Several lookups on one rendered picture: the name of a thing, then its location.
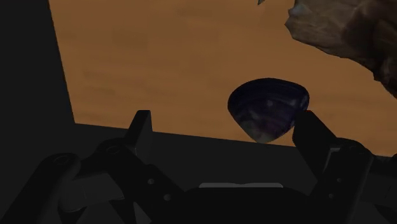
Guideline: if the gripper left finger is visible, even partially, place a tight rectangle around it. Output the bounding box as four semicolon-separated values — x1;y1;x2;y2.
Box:
0;109;187;224

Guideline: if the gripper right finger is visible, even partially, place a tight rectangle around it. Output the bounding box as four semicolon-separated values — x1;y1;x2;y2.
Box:
292;109;397;224

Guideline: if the dark purple striped shell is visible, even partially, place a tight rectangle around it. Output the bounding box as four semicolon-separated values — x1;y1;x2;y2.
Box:
227;78;310;144

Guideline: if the brown rough rock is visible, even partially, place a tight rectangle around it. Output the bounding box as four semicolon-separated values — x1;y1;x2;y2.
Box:
284;0;397;99

